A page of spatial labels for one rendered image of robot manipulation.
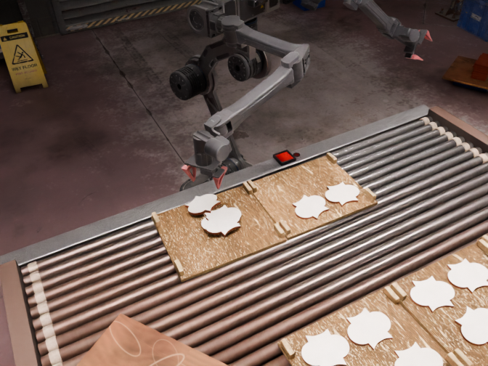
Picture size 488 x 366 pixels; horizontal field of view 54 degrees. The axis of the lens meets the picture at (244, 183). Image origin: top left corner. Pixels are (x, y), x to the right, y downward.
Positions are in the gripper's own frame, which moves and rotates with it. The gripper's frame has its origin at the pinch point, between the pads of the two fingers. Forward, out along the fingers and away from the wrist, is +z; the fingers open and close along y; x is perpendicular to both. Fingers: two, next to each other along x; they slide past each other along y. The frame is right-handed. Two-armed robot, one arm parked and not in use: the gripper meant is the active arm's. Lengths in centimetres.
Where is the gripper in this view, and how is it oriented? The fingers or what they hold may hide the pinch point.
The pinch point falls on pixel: (205, 182)
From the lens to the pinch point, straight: 165.3
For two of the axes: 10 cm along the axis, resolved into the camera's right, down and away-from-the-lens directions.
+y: 9.0, 2.6, -3.5
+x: 4.3, -5.8, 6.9
